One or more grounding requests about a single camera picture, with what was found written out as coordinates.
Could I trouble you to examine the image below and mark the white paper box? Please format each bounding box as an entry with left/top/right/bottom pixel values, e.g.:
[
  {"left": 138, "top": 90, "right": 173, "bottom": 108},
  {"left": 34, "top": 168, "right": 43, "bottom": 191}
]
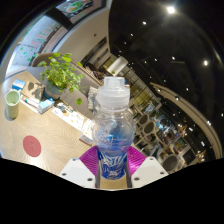
[{"left": 79, "top": 118, "right": 96, "bottom": 146}]

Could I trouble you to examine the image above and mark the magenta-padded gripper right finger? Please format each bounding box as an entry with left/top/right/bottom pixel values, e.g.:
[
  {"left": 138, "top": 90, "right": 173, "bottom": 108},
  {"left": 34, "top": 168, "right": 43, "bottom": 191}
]
[{"left": 125, "top": 145, "right": 169, "bottom": 189}]

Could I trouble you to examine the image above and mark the pale green cup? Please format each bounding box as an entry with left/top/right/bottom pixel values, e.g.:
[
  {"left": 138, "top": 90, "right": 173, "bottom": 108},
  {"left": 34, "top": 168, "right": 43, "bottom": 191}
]
[{"left": 4, "top": 89, "right": 21, "bottom": 120}]

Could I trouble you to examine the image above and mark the window with festive stickers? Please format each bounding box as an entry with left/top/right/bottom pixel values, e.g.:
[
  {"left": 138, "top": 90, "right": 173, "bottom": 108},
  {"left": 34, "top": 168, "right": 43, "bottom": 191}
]
[{"left": 6, "top": 0, "right": 114, "bottom": 78}]

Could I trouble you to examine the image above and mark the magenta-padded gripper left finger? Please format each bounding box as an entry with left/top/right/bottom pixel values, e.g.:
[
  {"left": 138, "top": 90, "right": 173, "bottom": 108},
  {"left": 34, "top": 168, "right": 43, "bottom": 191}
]
[{"left": 58, "top": 145, "right": 101, "bottom": 189}]

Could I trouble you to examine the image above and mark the green potted plant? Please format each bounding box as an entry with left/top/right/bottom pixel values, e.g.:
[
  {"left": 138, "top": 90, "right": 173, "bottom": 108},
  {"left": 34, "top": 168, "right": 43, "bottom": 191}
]
[{"left": 36, "top": 52, "right": 86, "bottom": 106}]

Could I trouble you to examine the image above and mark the flat round red coaster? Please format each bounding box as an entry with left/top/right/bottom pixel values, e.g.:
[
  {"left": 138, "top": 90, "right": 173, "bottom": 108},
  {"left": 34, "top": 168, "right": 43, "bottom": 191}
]
[{"left": 22, "top": 134, "right": 43, "bottom": 158}]

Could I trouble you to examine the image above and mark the clear bottle with blue label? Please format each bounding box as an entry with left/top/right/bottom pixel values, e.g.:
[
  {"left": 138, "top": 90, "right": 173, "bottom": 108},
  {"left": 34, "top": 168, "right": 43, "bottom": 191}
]
[{"left": 90, "top": 76, "right": 137, "bottom": 181}]

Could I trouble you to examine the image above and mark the person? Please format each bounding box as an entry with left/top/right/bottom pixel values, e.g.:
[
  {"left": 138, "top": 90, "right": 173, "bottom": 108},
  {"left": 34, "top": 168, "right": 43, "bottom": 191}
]
[
  {"left": 96, "top": 68, "right": 113, "bottom": 81},
  {"left": 85, "top": 62, "right": 99, "bottom": 73}
]

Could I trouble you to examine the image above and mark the white round pillar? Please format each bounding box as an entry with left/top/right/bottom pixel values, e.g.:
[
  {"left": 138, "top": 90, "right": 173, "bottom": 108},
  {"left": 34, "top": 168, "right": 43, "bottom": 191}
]
[{"left": 106, "top": 55, "right": 129, "bottom": 77}]

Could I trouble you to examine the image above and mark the small blue tissue pack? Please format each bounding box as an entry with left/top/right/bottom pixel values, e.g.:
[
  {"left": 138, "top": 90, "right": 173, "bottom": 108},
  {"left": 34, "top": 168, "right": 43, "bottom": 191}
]
[{"left": 37, "top": 97, "right": 55, "bottom": 115}]

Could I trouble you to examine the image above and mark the group of ceiling lights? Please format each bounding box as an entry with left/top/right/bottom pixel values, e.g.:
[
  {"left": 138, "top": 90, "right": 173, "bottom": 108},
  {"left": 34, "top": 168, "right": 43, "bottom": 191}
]
[{"left": 126, "top": 4, "right": 224, "bottom": 118}]

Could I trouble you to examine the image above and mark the group of round-backed chairs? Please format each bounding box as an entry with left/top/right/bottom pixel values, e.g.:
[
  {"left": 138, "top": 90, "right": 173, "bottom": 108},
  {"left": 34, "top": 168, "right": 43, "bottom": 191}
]
[{"left": 133, "top": 113, "right": 208, "bottom": 174}]

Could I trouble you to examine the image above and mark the grey chevron pillow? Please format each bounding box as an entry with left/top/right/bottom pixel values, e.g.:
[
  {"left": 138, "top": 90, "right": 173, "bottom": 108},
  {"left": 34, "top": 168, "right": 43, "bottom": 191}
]
[{"left": 87, "top": 85, "right": 101, "bottom": 111}]

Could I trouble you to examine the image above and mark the printed white paper sheet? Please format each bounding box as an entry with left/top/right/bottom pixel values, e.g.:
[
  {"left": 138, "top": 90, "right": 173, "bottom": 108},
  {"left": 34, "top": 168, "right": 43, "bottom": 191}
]
[{"left": 51, "top": 103, "right": 86, "bottom": 132}]

